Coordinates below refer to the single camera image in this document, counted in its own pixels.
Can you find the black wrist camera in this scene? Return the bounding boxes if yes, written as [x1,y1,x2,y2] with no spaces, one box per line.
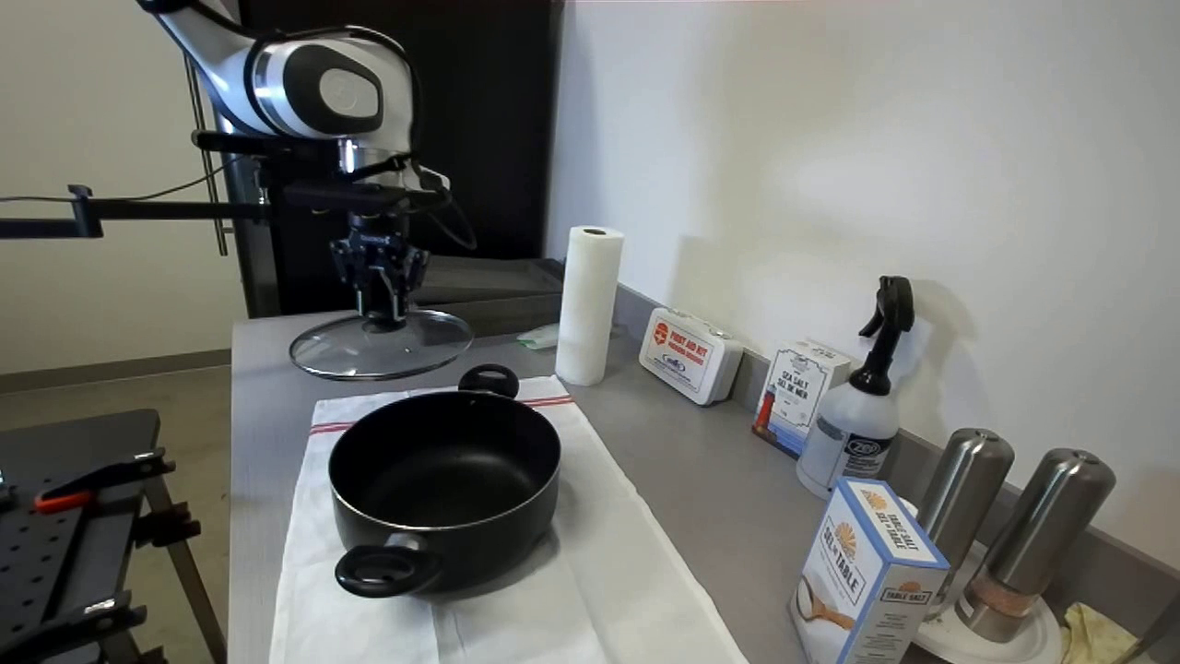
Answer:
[263,166,457,217]

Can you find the white paper towel roll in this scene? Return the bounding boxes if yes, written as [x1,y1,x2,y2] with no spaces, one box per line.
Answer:
[553,223,628,391]

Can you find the stainless steel grinder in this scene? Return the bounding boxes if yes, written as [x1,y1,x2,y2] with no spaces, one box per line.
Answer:
[916,425,1018,584]
[953,448,1122,645]

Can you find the black perforated workbench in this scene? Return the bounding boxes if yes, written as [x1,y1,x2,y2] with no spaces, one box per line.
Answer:
[0,407,228,664]

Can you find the white towel red stripes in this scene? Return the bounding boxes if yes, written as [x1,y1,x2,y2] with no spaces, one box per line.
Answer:
[264,373,752,664]

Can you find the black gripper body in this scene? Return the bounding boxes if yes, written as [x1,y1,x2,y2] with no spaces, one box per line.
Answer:
[325,212,432,289]

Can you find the white round plate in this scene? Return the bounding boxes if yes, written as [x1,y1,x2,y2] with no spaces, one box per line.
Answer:
[911,596,1070,664]

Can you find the black cooking pot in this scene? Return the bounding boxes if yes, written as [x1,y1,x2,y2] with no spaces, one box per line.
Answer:
[325,362,563,602]

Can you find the black clamp red handle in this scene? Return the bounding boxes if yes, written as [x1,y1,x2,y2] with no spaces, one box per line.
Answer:
[25,448,176,516]

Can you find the white carton orange blue print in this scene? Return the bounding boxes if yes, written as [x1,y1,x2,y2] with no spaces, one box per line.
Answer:
[789,476,954,664]

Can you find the clear spray bottle black trigger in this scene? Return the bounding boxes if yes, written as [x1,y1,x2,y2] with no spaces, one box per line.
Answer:
[794,275,920,501]

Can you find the white carton red print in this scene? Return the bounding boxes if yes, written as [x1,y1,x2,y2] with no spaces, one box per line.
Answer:
[748,336,854,461]

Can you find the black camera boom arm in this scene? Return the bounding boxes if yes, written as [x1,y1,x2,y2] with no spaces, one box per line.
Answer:
[0,180,273,245]

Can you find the yellow cloth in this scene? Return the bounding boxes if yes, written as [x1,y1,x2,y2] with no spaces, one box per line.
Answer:
[1058,598,1157,664]

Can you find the white napkin box red logo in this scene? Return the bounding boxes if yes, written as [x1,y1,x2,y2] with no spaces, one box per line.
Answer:
[634,303,748,410]

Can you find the glass pot lid black knob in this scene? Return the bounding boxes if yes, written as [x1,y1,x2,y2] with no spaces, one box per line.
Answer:
[288,303,478,383]

